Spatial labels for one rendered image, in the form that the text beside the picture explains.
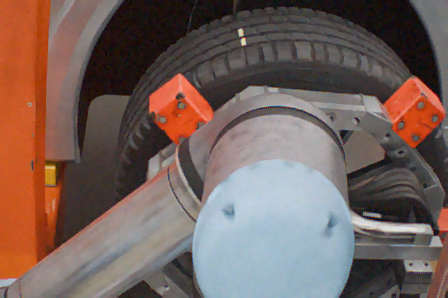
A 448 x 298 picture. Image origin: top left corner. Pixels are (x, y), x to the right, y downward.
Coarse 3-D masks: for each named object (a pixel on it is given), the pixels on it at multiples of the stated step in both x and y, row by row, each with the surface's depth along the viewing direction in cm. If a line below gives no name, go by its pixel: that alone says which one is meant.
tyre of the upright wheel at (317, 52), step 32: (192, 32) 176; (224, 32) 169; (256, 32) 165; (288, 32) 165; (320, 32) 166; (352, 32) 171; (160, 64) 175; (192, 64) 164; (224, 64) 158; (256, 64) 157; (288, 64) 157; (320, 64) 157; (352, 64) 158; (384, 64) 165; (224, 96) 160; (384, 96) 161; (128, 128) 171; (128, 160) 166; (128, 192) 168
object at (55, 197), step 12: (60, 168) 209; (60, 180) 205; (48, 192) 200; (60, 192) 201; (48, 204) 196; (60, 204) 201; (48, 216) 192; (60, 216) 203; (48, 228) 188; (60, 228) 204; (48, 240) 184; (60, 240) 206; (48, 252) 181
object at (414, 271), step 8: (392, 264) 152; (400, 264) 147; (408, 264) 145; (416, 264) 145; (424, 264) 145; (400, 272) 146; (408, 272) 143; (416, 272) 143; (424, 272) 144; (432, 272) 144; (400, 280) 146; (408, 280) 144; (416, 280) 144; (424, 280) 144; (400, 288) 145; (408, 288) 145; (416, 288) 145; (424, 288) 145
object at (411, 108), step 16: (416, 80) 156; (400, 96) 157; (416, 96) 153; (432, 96) 156; (400, 112) 154; (416, 112) 154; (432, 112) 154; (400, 128) 155; (416, 128) 155; (432, 128) 155; (416, 144) 157
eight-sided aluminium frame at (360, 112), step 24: (240, 96) 156; (312, 96) 156; (336, 96) 156; (360, 96) 157; (336, 120) 154; (360, 120) 154; (384, 120) 154; (384, 144) 157; (408, 168) 159; (432, 192) 162; (408, 216) 172; (168, 264) 172; (168, 288) 170; (360, 288) 180; (384, 288) 175
